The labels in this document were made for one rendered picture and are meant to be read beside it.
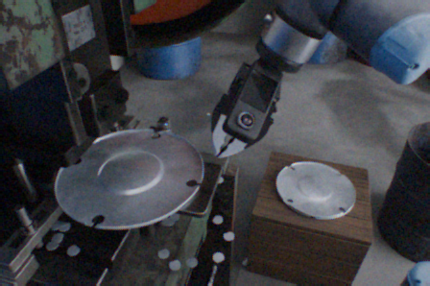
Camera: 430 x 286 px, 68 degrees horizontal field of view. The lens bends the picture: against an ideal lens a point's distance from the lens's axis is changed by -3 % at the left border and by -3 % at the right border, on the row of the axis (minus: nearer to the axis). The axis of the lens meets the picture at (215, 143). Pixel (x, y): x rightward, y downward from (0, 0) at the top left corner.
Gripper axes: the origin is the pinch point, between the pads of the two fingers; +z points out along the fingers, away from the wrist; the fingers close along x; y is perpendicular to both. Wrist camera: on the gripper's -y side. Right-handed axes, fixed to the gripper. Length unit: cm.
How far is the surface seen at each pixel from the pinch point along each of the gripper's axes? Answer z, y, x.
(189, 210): 9.6, -6.0, 0.1
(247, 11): 71, 332, 0
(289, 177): 39, 54, -38
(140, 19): 1.1, 35.3, 29.0
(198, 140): 94, 118, -5
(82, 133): 6.1, -3.9, 22.1
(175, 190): 11.0, -1.9, 3.6
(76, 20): -9.7, 1.6, 29.0
